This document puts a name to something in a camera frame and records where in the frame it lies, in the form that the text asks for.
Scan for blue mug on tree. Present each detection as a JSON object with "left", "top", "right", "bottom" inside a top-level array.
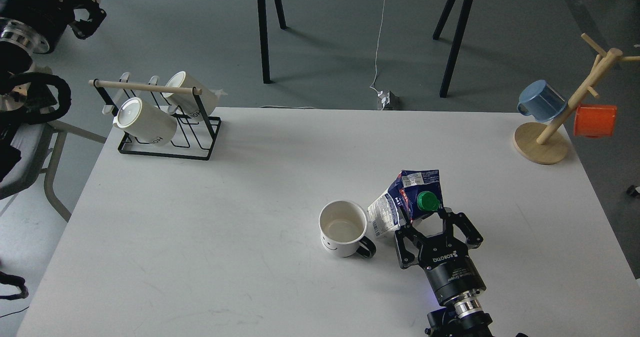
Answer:
[{"left": 516, "top": 79, "right": 569, "bottom": 123}]

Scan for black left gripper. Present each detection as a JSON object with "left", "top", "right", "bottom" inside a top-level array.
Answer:
[{"left": 0, "top": 0, "right": 107, "bottom": 55}]

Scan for white cable on floor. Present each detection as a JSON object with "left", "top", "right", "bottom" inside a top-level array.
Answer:
[{"left": 305, "top": 0, "right": 398, "bottom": 95}]

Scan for grey power plug box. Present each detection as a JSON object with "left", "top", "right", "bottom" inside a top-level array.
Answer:
[{"left": 377, "top": 90, "right": 401, "bottom": 110}]

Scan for black table legs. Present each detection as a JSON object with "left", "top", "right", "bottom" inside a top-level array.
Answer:
[
  {"left": 432, "top": 0, "right": 473, "bottom": 98},
  {"left": 254, "top": 0, "right": 288, "bottom": 85}
]

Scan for black wire mug rack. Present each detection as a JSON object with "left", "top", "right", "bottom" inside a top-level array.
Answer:
[{"left": 89, "top": 73, "right": 222, "bottom": 160}]

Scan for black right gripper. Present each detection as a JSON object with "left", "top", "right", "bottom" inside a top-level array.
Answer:
[{"left": 394, "top": 207, "right": 488, "bottom": 307}]

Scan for white mug on rack rear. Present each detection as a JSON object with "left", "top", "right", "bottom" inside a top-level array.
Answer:
[{"left": 162, "top": 71, "right": 223, "bottom": 122}]

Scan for black table legs right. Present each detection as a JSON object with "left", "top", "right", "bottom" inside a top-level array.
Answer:
[{"left": 432, "top": 0, "right": 473, "bottom": 98}]

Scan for black table legs left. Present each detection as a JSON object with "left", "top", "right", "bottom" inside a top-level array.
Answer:
[{"left": 254, "top": 0, "right": 288, "bottom": 85}]

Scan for blue white milk carton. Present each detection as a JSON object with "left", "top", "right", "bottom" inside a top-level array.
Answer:
[{"left": 367, "top": 170, "right": 444, "bottom": 238}]

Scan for white mug on rack front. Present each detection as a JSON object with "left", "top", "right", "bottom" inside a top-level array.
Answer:
[{"left": 112, "top": 97, "right": 178, "bottom": 146}]

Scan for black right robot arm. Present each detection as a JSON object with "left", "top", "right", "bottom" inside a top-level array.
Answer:
[{"left": 394, "top": 207, "right": 493, "bottom": 337}]

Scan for white mug black handle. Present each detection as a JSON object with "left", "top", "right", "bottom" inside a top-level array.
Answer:
[{"left": 318, "top": 200, "right": 377, "bottom": 259}]

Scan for orange mug on tree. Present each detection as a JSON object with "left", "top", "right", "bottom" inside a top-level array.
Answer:
[{"left": 573, "top": 104, "right": 618, "bottom": 138}]

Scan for white mug on rack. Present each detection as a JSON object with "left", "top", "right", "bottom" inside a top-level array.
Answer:
[
  {"left": 112, "top": 97, "right": 178, "bottom": 146},
  {"left": 162, "top": 71, "right": 223, "bottom": 122}
]

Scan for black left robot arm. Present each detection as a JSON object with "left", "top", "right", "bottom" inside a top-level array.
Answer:
[{"left": 0, "top": 0, "right": 106, "bottom": 221}]

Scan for wooden mug tree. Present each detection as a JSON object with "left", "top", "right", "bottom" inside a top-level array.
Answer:
[{"left": 512, "top": 32, "right": 639, "bottom": 165}]

